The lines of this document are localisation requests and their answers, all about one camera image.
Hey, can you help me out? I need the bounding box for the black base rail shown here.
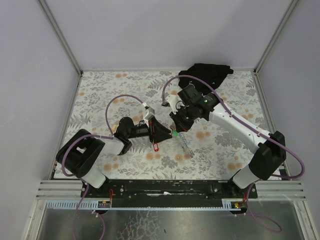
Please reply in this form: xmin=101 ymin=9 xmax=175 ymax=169
xmin=84 ymin=179 xmax=258 ymax=207

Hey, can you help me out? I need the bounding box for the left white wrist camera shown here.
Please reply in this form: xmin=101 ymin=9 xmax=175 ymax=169
xmin=142 ymin=102 xmax=155 ymax=125

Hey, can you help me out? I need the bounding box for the grey keyring with blue handle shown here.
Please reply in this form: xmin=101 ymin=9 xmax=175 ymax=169
xmin=177 ymin=132 xmax=194 ymax=158

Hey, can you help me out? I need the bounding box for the black cloth bag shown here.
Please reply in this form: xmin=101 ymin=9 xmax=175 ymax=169
xmin=178 ymin=63 xmax=234 ymax=95

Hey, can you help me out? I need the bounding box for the red key tag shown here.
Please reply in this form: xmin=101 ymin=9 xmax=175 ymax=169
xmin=153 ymin=143 xmax=159 ymax=152

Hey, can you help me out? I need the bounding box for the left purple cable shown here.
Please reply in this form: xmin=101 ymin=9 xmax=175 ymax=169
xmin=61 ymin=94 xmax=146 ymax=240

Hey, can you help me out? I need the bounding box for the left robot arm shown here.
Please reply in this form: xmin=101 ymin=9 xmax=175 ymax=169
xmin=55 ymin=116 xmax=172 ymax=189

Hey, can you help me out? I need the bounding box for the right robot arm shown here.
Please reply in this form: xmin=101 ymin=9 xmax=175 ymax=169
xmin=164 ymin=84 xmax=287 ymax=189

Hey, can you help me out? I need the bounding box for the purple cable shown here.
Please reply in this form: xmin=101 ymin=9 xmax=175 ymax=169
xmin=161 ymin=74 xmax=306 ymax=232
xmin=61 ymin=94 xmax=146 ymax=240

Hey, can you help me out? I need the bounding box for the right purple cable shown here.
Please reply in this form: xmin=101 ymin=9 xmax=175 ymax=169
xmin=161 ymin=74 xmax=306 ymax=232

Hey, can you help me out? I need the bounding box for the white cable duct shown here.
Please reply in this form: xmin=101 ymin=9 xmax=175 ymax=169
xmin=45 ymin=199 xmax=245 ymax=214

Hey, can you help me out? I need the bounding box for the green key tag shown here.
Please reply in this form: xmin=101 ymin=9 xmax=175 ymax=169
xmin=172 ymin=130 xmax=179 ymax=138

